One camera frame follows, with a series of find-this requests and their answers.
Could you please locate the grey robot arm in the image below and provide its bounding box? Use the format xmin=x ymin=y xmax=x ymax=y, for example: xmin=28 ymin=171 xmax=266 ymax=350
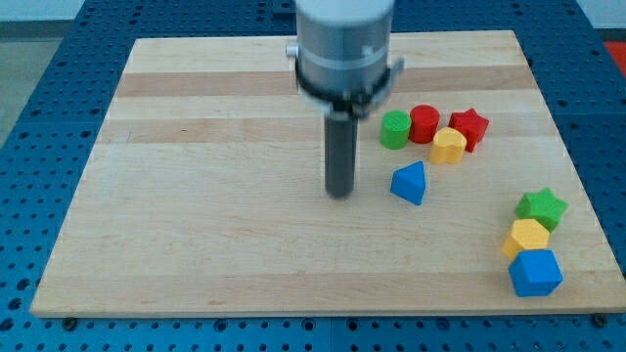
xmin=286 ymin=0 xmax=405 ymax=122

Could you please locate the blue triangle block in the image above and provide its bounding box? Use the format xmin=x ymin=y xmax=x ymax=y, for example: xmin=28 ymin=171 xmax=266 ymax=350
xmin=390 ymin=161 xmax=426 ymax=205

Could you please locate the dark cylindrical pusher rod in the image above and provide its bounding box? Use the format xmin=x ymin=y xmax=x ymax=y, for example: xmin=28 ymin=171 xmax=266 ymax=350
xmin=324 ymin=117 xmax=358 ymax=198

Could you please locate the green cylinder block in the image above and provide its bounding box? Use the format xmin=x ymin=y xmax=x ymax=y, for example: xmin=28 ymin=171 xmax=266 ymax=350
xmin=380 ymin=110 xmax=412 ymax=150

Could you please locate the wooden board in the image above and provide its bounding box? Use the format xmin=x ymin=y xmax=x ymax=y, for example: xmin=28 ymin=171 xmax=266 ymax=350
xmin=30 ymin=30 xmax=625 ymax=318

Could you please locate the red cylinder block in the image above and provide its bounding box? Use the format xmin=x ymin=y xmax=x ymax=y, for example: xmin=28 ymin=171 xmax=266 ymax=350
xmin=409 ymin=105 xmax=440 ymax=144

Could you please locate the yellow heart block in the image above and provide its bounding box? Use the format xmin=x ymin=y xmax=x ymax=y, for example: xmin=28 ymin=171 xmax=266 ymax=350
xmin=428 ymin=127 xmax=468 ymax=164

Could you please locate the red star block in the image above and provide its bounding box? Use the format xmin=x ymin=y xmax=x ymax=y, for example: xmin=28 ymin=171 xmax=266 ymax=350
xmin=448 ymin=109 xmax=490 ymax=153

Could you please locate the yellow hexagon block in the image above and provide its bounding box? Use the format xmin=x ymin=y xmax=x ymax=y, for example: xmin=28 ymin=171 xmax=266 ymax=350
xmin=501 ymin=219 xmax=551 ymax=261

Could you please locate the green star block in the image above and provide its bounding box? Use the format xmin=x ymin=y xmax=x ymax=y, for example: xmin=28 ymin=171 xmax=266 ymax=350
xmin=514 ymin=188 xmax=569 ymax=232

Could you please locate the blue cube block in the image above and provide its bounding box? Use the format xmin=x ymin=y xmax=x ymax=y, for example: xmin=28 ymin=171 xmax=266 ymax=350
xmin=508 ymin=249 xmax=563 ymax=297

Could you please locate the blue perforated table plate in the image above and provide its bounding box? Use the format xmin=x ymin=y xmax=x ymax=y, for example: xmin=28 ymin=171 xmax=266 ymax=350
xmin=1 ymin=1 xmax=625 ymax=351

